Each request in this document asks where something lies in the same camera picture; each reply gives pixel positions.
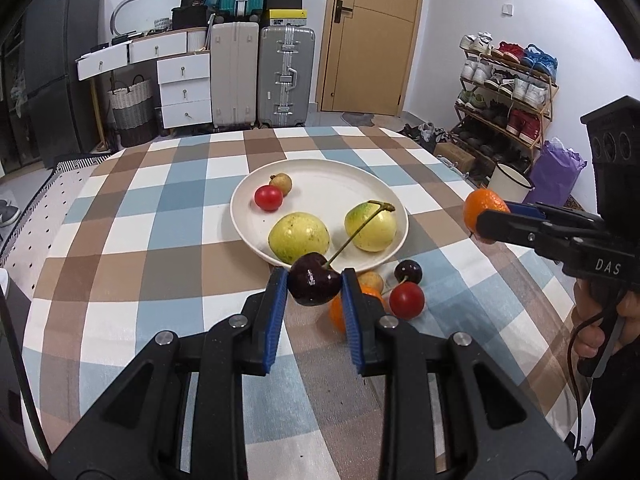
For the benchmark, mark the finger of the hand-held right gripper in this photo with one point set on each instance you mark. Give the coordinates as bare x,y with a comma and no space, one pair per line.
510,227
525,209

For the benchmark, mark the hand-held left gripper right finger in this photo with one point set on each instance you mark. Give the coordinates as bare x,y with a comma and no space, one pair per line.
352,330

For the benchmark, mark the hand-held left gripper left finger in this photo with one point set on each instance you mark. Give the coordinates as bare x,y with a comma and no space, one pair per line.
275,330

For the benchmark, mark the orange mandarin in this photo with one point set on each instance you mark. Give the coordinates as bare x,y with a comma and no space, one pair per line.
480,205
336,312

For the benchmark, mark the brown longan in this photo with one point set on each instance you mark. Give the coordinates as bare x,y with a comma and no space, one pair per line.
372,281
282,182

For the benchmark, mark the dark red cherry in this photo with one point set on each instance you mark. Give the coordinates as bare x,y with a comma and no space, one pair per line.
408,271
312,282

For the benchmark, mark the red tomato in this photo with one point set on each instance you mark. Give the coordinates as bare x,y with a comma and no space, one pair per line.
406,300
268,198

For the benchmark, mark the yellow guava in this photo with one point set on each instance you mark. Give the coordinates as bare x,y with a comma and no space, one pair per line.
298,236

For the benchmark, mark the yellow-green guava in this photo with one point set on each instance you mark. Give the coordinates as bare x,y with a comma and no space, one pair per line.
372,230

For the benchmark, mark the cream round plate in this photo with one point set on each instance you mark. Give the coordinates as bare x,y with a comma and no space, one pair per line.
330,185

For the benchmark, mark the person's right forearm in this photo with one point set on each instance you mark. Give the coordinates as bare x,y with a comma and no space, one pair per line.
617,400

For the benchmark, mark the person's right hand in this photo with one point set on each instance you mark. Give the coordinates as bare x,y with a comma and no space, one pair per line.
582,340

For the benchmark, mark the white enamel bucket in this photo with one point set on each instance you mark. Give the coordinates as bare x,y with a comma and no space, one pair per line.
505,185

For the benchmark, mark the purple bag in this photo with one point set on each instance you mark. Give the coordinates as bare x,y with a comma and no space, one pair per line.
555,175

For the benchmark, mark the brown cardboard box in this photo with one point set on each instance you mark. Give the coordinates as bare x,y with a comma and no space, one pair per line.
455,157

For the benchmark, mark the wooden shoe rack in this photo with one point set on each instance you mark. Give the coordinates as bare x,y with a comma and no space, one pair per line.
495,124

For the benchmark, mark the group of racked shoes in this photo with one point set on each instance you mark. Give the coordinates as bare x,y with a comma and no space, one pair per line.
530,92

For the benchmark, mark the pile of sneakers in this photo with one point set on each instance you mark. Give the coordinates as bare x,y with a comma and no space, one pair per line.
425,132

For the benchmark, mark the grey door mat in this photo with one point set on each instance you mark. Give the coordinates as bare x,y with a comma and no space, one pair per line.
360,119

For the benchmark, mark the wooden door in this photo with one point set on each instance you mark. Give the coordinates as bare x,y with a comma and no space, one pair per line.
370,60

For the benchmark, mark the silver suitcase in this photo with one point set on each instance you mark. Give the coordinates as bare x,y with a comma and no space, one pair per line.
300,85

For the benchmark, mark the beige suitcase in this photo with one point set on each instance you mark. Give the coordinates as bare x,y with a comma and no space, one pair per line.
232,75

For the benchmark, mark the woven laundry basket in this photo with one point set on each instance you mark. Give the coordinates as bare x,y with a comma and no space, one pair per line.
132,110

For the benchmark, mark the white dotted rug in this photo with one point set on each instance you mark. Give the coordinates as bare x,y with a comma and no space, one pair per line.
45,195

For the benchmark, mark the white desk with drawers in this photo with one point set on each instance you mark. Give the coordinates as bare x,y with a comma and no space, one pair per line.
182,72

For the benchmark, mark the pair of grey slippers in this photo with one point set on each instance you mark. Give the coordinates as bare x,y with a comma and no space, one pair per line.
7,212

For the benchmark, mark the white ribbed bin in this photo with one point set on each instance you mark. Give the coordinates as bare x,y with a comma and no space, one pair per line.
196,40

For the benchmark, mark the yellow and black shoe box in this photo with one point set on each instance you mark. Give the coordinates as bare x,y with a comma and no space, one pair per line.
286,17

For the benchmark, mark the plain black shoe box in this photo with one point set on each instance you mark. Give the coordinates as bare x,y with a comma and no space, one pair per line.
285,1

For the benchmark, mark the black storage box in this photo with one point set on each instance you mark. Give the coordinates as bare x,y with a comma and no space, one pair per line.
190,17

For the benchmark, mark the small white basket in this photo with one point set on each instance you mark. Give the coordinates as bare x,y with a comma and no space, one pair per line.
161,24

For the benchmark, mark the oval mirror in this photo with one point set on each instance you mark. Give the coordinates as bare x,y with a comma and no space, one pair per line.
145,10

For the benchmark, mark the dark grey refrigerator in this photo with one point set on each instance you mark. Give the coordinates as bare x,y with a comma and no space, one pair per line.
55,60

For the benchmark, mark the white light switch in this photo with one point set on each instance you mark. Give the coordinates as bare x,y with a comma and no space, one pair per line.
507,9

